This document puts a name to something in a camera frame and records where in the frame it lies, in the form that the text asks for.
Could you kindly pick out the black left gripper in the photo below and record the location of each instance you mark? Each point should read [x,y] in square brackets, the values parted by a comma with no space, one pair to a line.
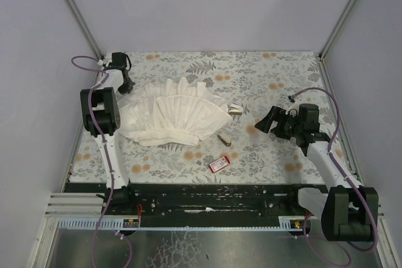
[127,83]

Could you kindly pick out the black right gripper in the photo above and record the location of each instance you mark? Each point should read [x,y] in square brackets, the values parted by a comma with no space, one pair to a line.
[277,120]

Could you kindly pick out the brown small stapler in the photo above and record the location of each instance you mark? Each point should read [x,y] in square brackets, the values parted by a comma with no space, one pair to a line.
[225,139]

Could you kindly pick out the red white staples box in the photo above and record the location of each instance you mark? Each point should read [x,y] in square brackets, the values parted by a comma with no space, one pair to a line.
[219,164]

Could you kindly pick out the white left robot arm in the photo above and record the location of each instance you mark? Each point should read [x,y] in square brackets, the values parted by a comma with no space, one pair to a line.
[102,119]

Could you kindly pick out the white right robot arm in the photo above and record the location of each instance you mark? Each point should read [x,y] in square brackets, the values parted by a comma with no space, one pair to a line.
[349,211]

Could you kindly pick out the floral table mat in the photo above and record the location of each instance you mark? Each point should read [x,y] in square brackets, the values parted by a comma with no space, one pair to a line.
[255,80]

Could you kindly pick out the white folded cloth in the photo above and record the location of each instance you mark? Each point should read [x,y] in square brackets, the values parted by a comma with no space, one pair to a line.
[181,113]

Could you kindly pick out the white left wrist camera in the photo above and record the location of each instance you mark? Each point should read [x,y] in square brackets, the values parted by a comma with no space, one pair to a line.
[105,62]

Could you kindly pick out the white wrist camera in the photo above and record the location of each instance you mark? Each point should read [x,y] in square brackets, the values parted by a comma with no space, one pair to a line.
[292,105]
[105,62]

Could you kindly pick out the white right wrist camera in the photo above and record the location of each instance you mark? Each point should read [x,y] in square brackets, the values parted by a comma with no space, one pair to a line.
[292,105]

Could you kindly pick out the left aluminium frame post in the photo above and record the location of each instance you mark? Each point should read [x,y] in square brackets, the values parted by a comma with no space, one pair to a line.
[83,27]

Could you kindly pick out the aluminium frame post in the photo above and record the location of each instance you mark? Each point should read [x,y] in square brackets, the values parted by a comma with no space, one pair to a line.
[83,27]
[337,28]

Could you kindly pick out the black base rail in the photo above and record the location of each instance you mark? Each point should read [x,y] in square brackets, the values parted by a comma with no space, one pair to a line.
[156,199]

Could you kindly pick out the white cable duct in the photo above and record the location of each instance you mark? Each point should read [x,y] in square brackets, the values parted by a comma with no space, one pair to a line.
[208,221]

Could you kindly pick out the right aluminium frame post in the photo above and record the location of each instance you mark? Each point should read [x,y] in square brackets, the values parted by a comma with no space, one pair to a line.
[337,28]

